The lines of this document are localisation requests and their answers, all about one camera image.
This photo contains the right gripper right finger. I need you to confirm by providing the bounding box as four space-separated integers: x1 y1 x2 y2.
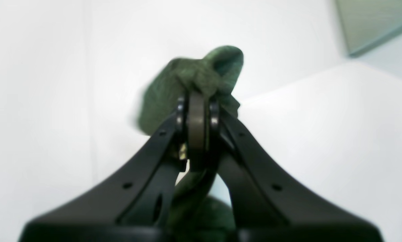
210 99 383 242

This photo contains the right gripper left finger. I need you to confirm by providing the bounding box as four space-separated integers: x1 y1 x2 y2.
20 92 208 242

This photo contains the dark green t-shirt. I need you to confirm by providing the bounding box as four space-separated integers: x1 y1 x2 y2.
137 45 244 242

